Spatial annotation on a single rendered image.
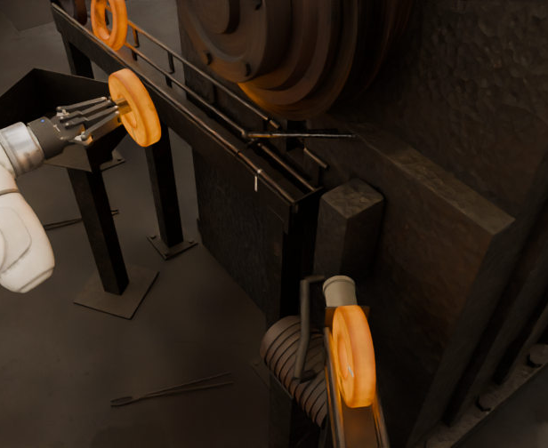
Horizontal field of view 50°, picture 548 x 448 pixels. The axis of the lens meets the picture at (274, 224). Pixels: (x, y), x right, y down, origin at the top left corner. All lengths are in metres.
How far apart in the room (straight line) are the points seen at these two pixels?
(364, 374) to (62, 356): 1.17
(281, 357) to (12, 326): 1.04
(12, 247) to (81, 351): 0.85
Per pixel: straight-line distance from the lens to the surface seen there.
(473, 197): 1.01
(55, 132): 1.16
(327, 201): 1.05
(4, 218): 1.08
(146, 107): 1.17
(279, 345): 1.18
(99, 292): 1.98
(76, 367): 1.84
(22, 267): 1.08
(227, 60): 1.00
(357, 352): 0.88
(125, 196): 2.28
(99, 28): 1.95
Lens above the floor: 1.52
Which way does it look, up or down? 46 degrees down
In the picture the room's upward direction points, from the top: 1 degrees clockwise
